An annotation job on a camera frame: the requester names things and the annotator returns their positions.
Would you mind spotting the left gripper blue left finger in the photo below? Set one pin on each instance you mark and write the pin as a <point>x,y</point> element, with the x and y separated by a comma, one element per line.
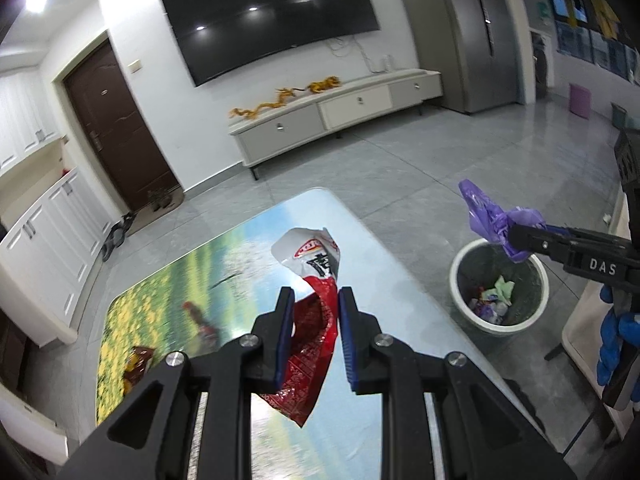
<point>191,414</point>

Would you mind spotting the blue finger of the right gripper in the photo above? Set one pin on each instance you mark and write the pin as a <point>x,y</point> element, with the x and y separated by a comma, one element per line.
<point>523,241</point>
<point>575,230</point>

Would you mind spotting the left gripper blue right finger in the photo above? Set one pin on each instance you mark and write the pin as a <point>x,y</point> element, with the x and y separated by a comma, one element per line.
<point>441,417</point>

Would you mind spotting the purple plastic bag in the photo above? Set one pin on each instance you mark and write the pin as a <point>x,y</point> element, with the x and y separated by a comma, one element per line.
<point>491,222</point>

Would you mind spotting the brown orange snack bag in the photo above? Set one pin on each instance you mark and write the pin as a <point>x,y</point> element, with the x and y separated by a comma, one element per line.
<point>138,362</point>

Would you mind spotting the red white snack wrapper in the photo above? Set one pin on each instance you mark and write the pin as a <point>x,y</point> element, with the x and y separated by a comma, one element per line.
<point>310,319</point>

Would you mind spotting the green paper trash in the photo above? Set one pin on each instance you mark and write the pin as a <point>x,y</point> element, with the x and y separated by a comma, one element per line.
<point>504,290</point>

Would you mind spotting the white round trash bin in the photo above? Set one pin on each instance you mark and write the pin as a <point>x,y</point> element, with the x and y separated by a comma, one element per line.
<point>494,294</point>

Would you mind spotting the blue gloved right hand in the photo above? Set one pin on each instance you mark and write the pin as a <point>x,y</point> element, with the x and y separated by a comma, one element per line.
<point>620,324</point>

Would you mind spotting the purple stool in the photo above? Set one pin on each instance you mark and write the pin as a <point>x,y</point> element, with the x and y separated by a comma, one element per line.
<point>580,101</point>

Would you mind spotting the landscape print coffee table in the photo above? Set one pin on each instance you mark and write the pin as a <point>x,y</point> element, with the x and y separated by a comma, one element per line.
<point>345,429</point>

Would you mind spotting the washing machine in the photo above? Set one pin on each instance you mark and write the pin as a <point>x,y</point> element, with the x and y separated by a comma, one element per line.
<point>540,65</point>

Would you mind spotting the grey slippers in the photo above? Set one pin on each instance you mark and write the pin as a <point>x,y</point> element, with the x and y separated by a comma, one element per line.
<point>117,235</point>

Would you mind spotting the brown door mat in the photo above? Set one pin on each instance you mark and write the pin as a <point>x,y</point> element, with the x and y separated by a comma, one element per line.
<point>161,202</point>

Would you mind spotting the white shoe cabinet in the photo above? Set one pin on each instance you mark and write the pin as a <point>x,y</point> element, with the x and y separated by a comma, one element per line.
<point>52,223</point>

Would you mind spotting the grey steel refrigerator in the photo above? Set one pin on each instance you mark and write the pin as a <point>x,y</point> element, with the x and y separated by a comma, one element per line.
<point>471,43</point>

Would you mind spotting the golden dragon ornament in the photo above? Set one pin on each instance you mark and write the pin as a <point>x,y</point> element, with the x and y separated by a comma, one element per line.
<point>285,95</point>

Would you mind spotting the white grey TV cabinet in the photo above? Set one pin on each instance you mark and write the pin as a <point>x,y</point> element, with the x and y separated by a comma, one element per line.
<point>309,118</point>

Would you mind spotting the dark brown entrance door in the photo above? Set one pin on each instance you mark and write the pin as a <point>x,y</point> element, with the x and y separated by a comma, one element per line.
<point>116,130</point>

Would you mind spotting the black wall television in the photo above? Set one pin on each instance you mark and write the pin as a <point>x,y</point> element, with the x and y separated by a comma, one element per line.
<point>217,36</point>

